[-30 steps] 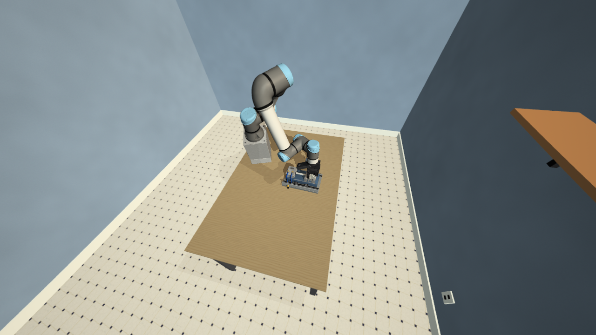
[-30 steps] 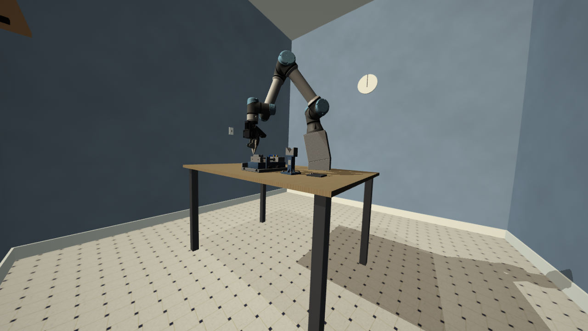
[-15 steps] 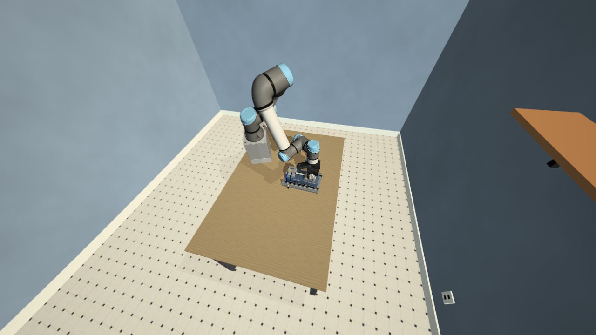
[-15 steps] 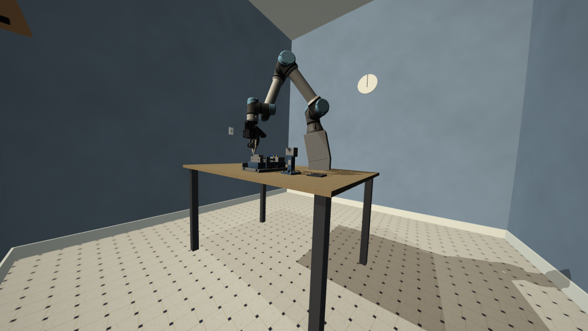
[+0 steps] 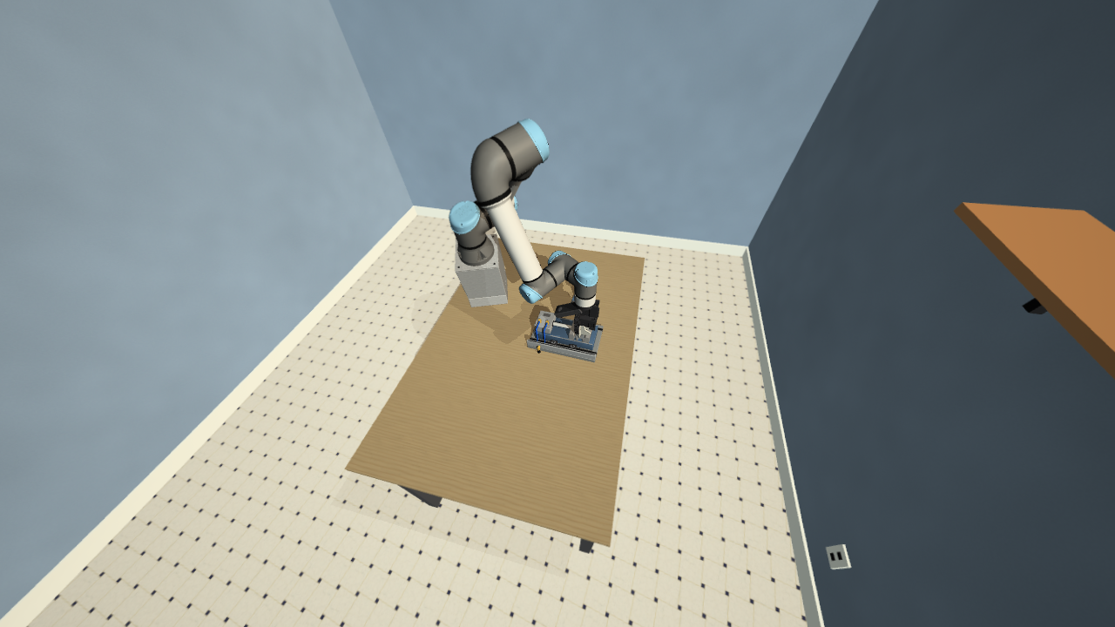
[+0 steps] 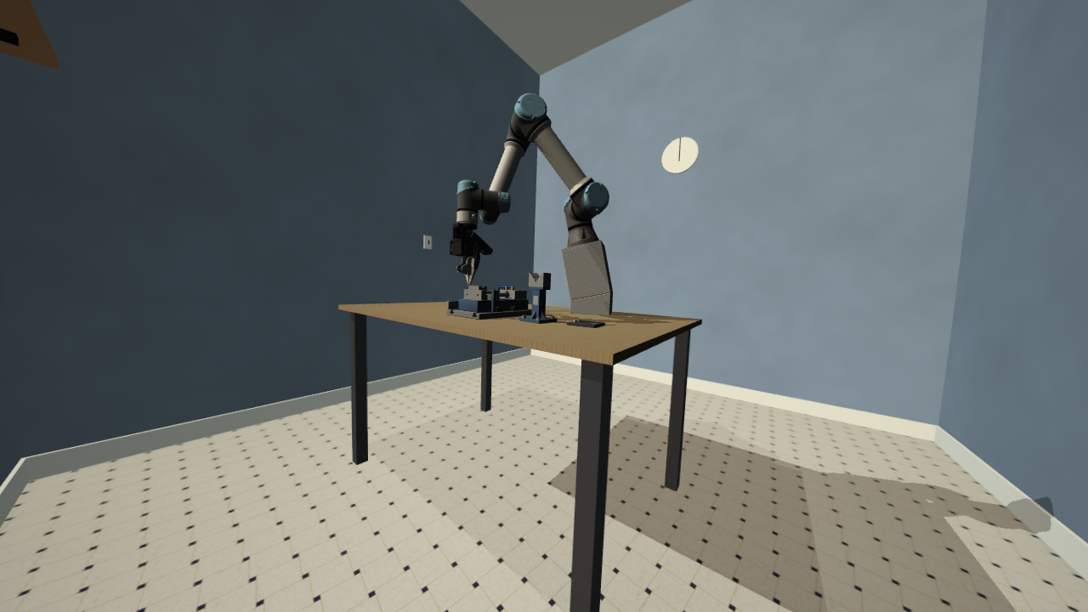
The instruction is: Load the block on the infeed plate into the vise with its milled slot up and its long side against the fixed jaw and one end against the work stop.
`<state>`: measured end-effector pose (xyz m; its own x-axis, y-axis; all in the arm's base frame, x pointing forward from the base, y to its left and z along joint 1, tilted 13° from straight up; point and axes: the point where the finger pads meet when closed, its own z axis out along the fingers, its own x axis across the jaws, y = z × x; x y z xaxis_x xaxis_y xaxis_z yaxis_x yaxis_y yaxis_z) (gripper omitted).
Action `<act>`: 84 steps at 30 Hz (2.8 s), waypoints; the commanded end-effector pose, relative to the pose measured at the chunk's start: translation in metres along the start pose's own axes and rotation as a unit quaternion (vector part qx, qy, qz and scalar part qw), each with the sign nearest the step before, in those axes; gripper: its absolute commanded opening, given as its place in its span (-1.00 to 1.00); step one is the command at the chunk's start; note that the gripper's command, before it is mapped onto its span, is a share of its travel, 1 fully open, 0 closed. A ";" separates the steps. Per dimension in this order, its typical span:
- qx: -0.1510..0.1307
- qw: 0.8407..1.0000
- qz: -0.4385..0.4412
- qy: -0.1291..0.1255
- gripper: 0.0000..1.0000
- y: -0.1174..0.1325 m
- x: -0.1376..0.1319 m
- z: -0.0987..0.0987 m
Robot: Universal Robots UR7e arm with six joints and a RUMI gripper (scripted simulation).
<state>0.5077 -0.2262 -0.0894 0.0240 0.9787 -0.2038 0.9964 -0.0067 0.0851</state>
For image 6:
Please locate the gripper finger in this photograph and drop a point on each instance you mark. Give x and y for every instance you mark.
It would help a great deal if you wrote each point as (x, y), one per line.
(459, 268)
(472, 265)

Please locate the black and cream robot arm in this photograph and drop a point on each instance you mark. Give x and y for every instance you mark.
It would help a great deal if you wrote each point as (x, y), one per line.
(530, 124)

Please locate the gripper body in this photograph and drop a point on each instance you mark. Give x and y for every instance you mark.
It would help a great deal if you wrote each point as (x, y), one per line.
(463, 231)

